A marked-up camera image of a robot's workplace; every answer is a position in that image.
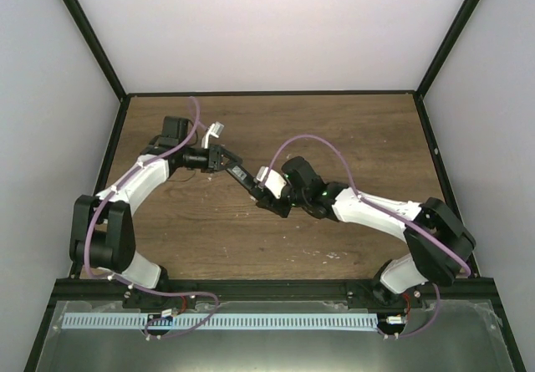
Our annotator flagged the black remote control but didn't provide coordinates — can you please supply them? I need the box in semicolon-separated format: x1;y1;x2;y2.
228;166;267;201

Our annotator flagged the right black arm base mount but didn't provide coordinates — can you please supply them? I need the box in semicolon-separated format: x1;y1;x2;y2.
346;279;423;310

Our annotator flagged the black aluminium frame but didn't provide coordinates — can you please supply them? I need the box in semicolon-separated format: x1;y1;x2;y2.
24;0;526;371

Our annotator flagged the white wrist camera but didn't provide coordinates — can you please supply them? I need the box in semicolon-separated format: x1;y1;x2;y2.
255;166;288;200
201;121;225;149

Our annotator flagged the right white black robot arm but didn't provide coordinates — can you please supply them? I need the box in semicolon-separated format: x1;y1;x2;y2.
255;156;476;308

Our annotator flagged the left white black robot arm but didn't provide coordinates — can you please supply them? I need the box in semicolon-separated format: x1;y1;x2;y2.
69;116;241;308

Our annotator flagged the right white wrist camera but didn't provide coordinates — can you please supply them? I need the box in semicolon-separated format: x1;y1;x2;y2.
255;166;288;200

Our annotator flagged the light blue slotted cable duct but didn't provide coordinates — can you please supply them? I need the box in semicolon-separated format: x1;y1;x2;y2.
61;313;378;331

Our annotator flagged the metal sheet front panel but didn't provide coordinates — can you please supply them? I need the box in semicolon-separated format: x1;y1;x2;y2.
37;300;513;371

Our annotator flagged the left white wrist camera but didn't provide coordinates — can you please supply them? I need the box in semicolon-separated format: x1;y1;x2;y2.
201;121;225;149

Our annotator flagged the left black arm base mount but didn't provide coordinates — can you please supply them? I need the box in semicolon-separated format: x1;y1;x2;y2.
121;282;199;310

